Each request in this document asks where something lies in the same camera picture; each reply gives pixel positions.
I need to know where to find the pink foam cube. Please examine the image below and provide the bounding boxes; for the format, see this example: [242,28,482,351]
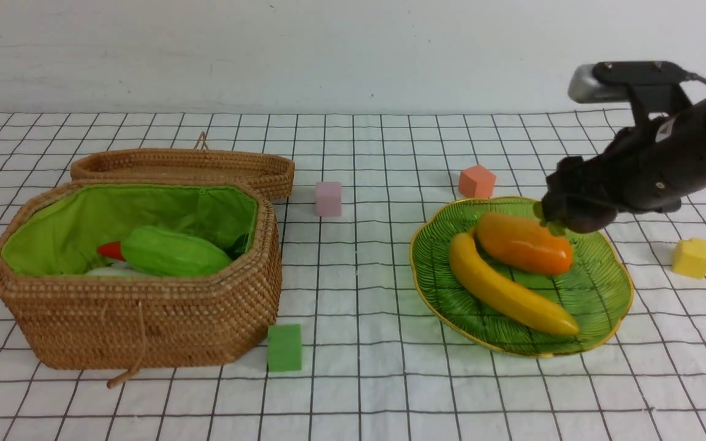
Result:
[314,181,344,217]

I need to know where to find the white radish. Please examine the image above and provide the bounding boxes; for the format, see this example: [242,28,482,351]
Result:
[86,262,148,278]

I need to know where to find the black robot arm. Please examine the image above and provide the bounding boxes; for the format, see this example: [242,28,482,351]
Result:
[535,61,706,233]

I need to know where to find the orange foam cube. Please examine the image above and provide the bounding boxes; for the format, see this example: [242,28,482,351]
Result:
[458,164,498,199]

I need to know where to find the dark purple mangosteen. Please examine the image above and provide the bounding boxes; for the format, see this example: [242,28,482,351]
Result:
[533,202,618,237]

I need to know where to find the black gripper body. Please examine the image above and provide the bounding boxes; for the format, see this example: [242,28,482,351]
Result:
[541,113,697,220]

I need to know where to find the woven wicker basket green lining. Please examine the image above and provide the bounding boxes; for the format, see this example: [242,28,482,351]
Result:
[0,179,283,371]

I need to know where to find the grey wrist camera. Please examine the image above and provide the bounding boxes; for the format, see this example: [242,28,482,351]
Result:
[567,61,692,126]

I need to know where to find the light green gourd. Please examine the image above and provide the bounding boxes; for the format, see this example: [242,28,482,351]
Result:
[120,226,233,278]

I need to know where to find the yellow foam cube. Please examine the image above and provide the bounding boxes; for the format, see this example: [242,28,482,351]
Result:
[670,238,706,279]

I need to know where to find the green glass leaf plate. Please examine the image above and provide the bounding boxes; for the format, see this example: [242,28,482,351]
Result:
[408,197,635,358]

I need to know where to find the green foam cube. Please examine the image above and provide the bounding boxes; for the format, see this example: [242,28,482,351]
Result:
[267,323,303,373]

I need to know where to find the yellow banana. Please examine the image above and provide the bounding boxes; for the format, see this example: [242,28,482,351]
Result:
[448,232,580,336]

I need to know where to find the woven wicker basket lid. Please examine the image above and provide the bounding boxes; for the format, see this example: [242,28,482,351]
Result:
[70,132,296,200]

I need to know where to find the orange yellow mango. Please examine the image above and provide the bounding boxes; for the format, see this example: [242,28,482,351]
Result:
[474,212,574,276]

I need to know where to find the orange carrot green leaves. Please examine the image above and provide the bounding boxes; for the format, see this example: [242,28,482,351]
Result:
[96,233,249,261]

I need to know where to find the white black grid tablecloth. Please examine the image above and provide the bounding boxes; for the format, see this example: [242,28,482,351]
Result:
[0,109,706,440]

